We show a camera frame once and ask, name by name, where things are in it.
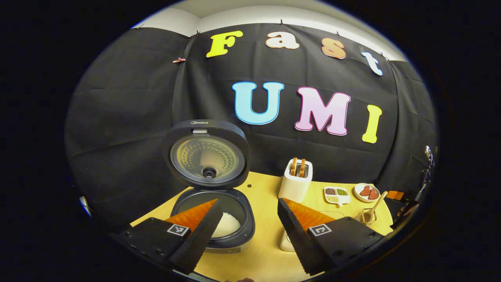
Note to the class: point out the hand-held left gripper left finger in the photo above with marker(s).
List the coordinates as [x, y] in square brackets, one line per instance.
[197, 239]

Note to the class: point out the dark metal stand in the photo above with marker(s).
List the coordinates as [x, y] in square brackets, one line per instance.
[429, 152]

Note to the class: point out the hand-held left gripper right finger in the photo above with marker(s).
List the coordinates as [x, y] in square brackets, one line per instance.
[297, 239]

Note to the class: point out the toasted bread slice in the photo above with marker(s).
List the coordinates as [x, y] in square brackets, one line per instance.
[302, 167]
[293, 166]

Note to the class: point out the white rice heap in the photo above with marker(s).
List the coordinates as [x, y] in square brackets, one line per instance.
[231, 226]

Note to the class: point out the white divided bean dish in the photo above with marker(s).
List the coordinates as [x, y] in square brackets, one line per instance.
[336, 196]

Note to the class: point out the black backdrop cloth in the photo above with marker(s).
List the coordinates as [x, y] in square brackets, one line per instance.
[129, 117]

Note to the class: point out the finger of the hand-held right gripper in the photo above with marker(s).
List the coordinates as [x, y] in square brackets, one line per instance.
[395, 195]

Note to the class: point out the wooden spoon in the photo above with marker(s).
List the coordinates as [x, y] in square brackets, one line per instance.
[375, 203]

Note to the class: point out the red meat slice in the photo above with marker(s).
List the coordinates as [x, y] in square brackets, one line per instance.
[373, 194]
[364, 191]

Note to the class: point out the white toaster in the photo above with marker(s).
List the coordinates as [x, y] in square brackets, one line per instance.
[293, 188]

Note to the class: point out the dark grey rice cooker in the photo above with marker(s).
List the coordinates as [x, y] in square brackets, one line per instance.
[205, 156]

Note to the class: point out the round white plate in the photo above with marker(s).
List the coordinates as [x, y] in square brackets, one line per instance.
[362, 196]

